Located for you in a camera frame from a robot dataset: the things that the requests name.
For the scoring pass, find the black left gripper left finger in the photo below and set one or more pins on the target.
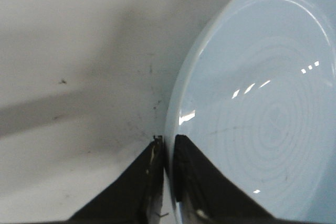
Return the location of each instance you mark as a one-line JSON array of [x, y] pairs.
[[137, 194]]

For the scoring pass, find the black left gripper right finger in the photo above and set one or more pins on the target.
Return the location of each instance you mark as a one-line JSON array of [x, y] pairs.
[[202, 192]]

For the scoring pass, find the light blue round plate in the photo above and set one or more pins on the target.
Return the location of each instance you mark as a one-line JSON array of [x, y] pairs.
[[256, 94]]

